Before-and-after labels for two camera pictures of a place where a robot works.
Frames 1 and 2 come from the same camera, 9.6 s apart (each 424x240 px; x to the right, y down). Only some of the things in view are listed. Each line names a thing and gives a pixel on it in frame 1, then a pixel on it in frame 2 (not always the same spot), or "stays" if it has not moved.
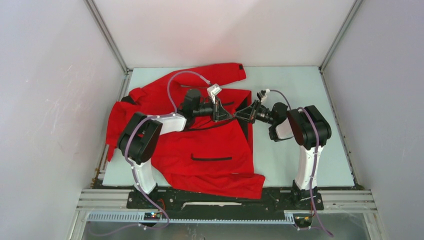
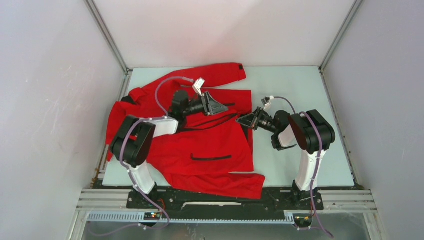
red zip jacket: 214,155 stays
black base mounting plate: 167,200 stays
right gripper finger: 251,109 to 252,118
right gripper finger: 248,115 to 250,121
